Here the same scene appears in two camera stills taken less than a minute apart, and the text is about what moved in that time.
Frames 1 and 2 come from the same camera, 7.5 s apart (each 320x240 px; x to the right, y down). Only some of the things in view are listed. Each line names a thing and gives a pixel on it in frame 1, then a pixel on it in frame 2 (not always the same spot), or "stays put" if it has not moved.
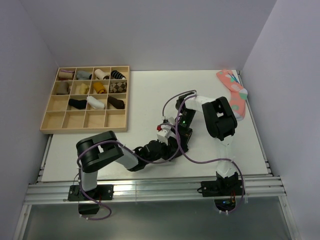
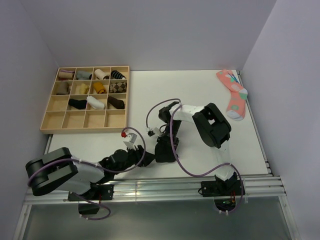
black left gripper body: (165, 152) to (133, 157)
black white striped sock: (117, 75) stays put
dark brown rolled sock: (117, 103) stays put
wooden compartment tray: (89, 99) stays put
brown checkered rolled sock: (118, 87) stays put
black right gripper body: (185, 122) to (176, 124)
